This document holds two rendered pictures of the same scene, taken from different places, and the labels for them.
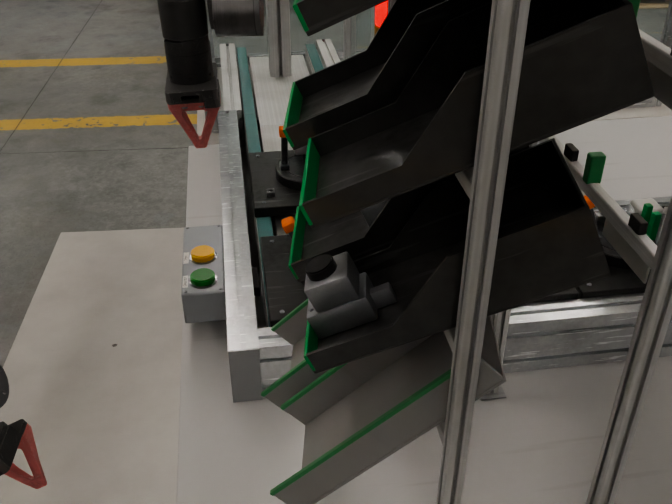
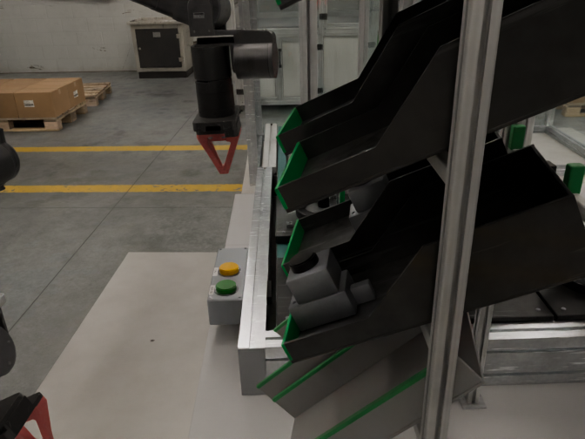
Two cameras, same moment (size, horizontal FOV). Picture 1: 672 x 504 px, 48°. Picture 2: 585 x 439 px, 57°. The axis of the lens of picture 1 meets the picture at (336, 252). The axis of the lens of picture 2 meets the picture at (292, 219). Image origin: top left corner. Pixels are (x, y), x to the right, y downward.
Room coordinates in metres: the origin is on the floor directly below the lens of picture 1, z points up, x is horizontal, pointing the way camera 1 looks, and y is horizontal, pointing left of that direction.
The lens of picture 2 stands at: (0.12, -0.04, 1.54)
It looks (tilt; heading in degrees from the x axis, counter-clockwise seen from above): 25 degrees down; 8
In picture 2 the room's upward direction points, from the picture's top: 2 degrees counter-clockwise
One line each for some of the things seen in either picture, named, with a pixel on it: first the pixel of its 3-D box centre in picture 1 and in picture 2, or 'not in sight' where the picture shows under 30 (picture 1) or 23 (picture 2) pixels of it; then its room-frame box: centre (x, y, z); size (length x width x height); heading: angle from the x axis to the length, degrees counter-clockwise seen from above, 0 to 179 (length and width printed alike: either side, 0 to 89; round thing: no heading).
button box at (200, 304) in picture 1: (204, 270); (230, 283); (1.07, 0.23, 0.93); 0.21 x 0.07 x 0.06; 8
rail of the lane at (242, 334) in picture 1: (237, 220); (263, 246); (1.27, 0.19, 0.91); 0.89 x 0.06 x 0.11; 8
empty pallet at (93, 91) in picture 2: not in sight; (57, 95); (6.69, 3.88, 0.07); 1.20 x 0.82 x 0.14; 101
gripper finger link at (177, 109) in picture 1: (197, 111); (221, 144); (0.95, 0.19, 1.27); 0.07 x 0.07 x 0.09; 8
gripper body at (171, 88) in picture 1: (189, 63); (216, 101); (0.94, 0.19, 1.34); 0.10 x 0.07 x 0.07; 8
